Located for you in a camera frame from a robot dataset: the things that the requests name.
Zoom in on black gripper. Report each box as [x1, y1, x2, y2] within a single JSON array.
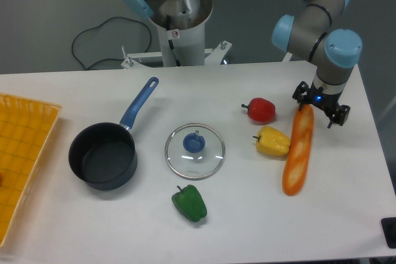
[[292, 81, 350, 129]]

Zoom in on yellow plastic basket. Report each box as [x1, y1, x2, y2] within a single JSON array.
[[1, 93, 62, 247]]

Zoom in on black pot blue handle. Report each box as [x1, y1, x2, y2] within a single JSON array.
[[68, 77, 159, 191]]

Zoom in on long orange bread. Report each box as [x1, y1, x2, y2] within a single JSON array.
[[282, 105, 314, 196]]

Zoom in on black cable on floor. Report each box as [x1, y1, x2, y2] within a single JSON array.
[[71, 16, 152, 70]]

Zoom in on yellow bell pepper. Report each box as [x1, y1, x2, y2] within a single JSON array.
[[254, 126, 291, 156]]

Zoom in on green bell pepper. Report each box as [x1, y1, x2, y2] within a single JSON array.
[[171, 184, 207, 223]]

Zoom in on red bell pepper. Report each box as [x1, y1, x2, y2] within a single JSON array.
[[241, 98, 276, 124]]

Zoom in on black object table corner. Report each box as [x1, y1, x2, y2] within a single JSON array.
[[381, 217, 396, 249]]

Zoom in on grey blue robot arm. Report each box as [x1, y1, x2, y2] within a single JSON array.
[[123, 0, 363, 126]]

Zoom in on glass lid blue knob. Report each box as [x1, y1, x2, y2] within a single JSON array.
[[164, 123, 226, 181]]

